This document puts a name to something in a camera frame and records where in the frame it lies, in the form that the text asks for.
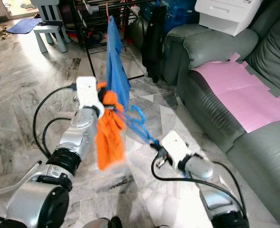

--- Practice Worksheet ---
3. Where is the blue plastic clothes hanger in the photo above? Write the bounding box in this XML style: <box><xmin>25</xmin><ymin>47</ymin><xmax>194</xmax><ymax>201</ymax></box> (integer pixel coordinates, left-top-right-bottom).
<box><xmin>114</xmin><ymin>104</ymin><xmax>162</xmax><ymax>148</ymax></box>

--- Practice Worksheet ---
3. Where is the orange garment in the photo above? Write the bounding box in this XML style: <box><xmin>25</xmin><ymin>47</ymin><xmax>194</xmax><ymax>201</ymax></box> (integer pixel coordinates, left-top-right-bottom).
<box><xmin>95</xmin><ymin>81</ymin><xmax>128</xmax><ymax>171</ymax></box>

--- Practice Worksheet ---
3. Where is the pink clothes hanger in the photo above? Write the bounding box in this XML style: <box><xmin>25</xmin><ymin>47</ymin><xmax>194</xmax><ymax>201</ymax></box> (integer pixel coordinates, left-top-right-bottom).
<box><xmin>104</xmin><ymin>2</ymin><xmax>112</xmax><ymax>22</ymax></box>

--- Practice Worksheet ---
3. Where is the blue garment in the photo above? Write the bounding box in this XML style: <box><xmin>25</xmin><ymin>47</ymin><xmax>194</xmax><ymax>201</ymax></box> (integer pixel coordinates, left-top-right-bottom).
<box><xmin>106</xmin><ymin>16</ymin><xmax>131</xmax><ymax>110</ymax></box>

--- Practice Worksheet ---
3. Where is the black metal drying rack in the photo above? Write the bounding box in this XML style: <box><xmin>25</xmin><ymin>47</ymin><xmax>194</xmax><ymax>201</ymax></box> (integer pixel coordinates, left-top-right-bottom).
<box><xmin>68</xmin><ymin>0</ymin><xmax>169</xmax><ymax>79</ymax></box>

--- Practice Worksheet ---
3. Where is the grey green leather sofa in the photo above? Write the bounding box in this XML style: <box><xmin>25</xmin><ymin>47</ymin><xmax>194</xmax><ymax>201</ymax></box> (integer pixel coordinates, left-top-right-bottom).
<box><xmin>130</xmin><ymin>0</ymin><xmax>280</xmax><ymax>228</ymax></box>

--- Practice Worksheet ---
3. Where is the black garment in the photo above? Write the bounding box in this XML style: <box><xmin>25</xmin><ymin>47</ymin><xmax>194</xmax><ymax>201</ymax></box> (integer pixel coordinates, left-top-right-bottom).
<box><xmin>141</xmin><ymin>5</ymin><xmax>166</xmax><ymax>82</ymax></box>

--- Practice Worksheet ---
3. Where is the pale plastic kids chair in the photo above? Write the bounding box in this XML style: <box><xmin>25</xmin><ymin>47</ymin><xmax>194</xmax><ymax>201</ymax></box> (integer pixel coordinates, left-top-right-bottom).
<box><xmin>30</xmin><ymin>0</ymin><xmax>68</xmax><ymax>53</ymax></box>

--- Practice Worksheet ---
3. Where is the robot left leg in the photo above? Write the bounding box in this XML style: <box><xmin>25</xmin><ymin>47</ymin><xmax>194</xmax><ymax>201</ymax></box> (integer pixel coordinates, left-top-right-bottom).
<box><xmin>83</xmin><ymin>216</ymin><xmax>121</xmax><ymax>228</ymax></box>

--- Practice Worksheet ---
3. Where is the blue floor mat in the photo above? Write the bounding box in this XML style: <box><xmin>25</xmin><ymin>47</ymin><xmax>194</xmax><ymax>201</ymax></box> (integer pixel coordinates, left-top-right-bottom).
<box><xmin>7</xmin><ymin>18</ymin><xmax>41</xmax><ymax>34</ymax></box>

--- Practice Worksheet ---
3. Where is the blue suitcase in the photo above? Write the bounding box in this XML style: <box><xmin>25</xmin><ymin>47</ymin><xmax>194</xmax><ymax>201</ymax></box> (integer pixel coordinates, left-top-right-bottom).
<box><xmin>161</xmin><ymin>0</ymin><xmax>200</xmax><ymax>34</ymax></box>

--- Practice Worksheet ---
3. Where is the beige floor rag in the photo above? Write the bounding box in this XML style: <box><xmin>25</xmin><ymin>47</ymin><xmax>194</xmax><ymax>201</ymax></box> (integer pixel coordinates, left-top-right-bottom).
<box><xmin>0</xmin><ymin>26</ymin><xmax>12</xmax><ymax>41</ymax></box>

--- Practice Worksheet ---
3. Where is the white plastic appliance box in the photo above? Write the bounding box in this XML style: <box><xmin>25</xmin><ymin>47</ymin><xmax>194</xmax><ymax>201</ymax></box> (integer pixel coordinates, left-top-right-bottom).
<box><xmin>194</xmin><ymin>0</ymin><xmax>264</xmax><ymax>37</ymax></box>

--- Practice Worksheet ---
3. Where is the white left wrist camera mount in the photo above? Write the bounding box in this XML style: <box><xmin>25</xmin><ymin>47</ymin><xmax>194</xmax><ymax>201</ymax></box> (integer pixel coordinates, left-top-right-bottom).
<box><xmin>77</xmin><ymin>76</ymin><xmax>105</xmax><ymax>118</ymax></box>

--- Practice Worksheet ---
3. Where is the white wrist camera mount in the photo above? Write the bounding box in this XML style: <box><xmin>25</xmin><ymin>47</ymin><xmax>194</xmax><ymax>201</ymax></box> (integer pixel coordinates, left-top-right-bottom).
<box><xmin>160</xmin><ymin>129</ymin><xmax>192</xmax><ymax>166</ymax></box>
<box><xmin>77</xmin><ymin>76</ymin><xmax>105</xmax><ymax>118</ymax></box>

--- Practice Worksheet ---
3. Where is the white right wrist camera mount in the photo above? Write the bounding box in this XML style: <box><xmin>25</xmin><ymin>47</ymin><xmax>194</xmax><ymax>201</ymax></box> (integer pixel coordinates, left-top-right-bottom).
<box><xmin>160</xmin><ymin>129</ymin><xmax>192</xmax><ymax>166</ymax></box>

